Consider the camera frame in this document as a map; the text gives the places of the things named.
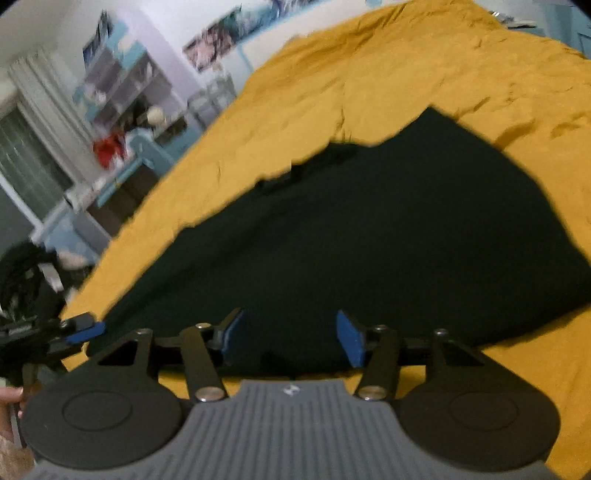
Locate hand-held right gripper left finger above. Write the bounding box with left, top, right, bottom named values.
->
left=88, top=307, right=246, bottom=403

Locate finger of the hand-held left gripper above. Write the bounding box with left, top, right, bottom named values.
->
left=60, top=313, right=107, bottom=347

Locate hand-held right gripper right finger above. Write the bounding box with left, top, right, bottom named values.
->
left=335, top=309, right=490, bottom=402

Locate black sweater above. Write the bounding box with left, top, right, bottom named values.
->
left=99, top=106, right=591, bottom=378

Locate person's left hand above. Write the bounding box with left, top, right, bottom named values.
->
left=0, top=387, right=25, bottom=418

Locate black jacket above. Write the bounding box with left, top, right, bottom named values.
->
left=0, top=242, right=63, bottom=324

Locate white and blue desk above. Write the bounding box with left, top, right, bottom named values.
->
left=28, top=148, right=183, bottom=247

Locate window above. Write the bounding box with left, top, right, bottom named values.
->
left=0, top=106, right=75, bottom=219

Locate red bag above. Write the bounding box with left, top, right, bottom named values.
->
left=92, top=131, right=128, bottom=169

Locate blue chair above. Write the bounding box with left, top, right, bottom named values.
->
left=124, top=128, right=186, bottom=172

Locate grey rolling cart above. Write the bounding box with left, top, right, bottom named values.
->
left=187, top=74, right=239, bottom=128

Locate window curtain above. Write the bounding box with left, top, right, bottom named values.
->
left=7, top=48, right=99, bottom=149

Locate bed with yellow duvet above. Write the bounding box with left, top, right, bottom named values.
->
left=60, top=0, right=591, bottom=480

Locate white and blue headboard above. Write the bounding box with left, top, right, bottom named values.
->
left=236, top=16, right=324, bottom=77

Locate white wall shelf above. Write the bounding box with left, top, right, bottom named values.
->
left=73, top=28, right=185, bottom=139

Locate wall poster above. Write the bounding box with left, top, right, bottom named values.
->
left=182, top=0, right=305, bottom=73

